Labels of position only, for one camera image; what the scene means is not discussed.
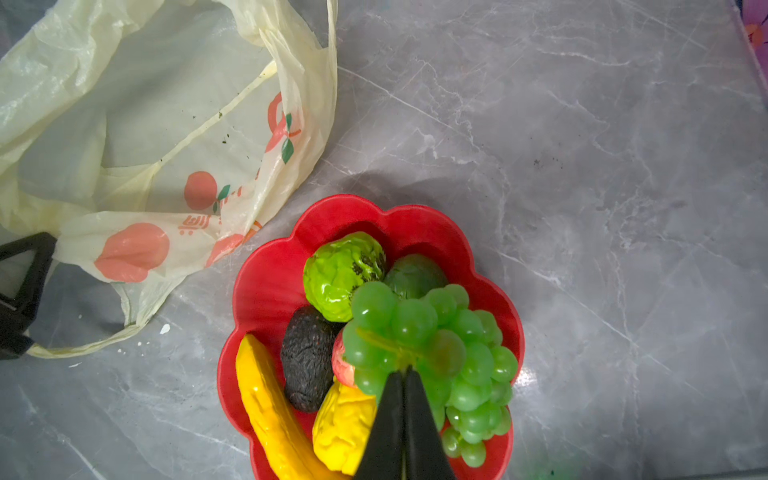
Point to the red fake strawberry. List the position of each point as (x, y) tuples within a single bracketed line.
[(342, 370)]

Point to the yellow fake banana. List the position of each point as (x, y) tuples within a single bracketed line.
[(288, 450)]

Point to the dark green fake fruit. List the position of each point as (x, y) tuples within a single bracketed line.
[(414, 275)]

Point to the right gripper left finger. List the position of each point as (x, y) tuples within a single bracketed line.
[(383, 455)]

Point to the red flower-shaped plate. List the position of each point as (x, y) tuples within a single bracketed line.
[(269, 287)]

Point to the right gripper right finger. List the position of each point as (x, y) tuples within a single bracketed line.
[(424, 455)]

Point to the dark fake avocado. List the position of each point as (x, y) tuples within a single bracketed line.
[(306, 357)]

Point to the green fake grapes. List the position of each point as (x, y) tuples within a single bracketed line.
[(458, 353)]

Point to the yellow fake lemon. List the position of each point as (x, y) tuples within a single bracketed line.
[(342, 428)]

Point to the yellow plastic fruit-print bag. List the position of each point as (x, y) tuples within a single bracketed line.
[(150, 139)]

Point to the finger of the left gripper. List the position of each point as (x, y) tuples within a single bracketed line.
[(19, 311)]

